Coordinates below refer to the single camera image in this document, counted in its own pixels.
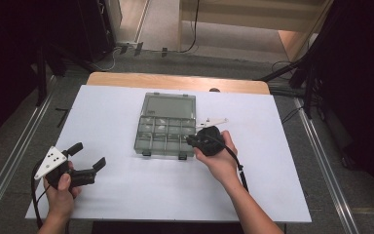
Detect white floor cable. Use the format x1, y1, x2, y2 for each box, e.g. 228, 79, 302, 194
92, 48, 119, 72

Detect black hanging cable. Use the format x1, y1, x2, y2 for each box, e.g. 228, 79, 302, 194
177, 0, 200, 54

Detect beige wooden platform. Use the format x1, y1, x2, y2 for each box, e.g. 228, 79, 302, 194
177, 0, 334, 63

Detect black metal stand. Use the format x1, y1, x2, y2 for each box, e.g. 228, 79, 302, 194
33, 42, 95, 108

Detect black cabinet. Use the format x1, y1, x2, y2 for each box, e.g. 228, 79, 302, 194
77, 0, 117, 62

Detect person's left hand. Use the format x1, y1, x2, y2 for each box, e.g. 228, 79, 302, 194
43, 172, 83, 220

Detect aluminium floor rail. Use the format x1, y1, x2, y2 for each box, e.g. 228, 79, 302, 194
0, 76, 57, 225
293, 97, 359, 234

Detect person's right hand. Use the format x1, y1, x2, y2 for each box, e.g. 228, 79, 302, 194
193, 130, 241, 187

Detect black floor cable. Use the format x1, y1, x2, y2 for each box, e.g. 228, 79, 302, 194
280, 106, 306, 125

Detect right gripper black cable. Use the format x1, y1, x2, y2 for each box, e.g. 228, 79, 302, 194
204, 135, 250, 193

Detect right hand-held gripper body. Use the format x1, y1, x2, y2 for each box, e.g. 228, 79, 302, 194
195, 117, 230, 157

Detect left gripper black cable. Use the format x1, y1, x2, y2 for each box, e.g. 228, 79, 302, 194
30, 159, 47, 230

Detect clear grey plastic organizer box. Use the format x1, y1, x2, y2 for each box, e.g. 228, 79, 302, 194
133, 92, 198, 161

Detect black tripod stand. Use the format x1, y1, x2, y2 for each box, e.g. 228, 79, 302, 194
254, 55, 325, 120

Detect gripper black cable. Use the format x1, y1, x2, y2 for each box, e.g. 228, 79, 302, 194
30, 159, 47, 230
204, 135, 250, 193

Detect wooden table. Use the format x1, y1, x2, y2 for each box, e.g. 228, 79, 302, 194
86, 71, 271, 96

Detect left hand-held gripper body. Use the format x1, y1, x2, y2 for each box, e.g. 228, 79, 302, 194
33, 145, 97, 190

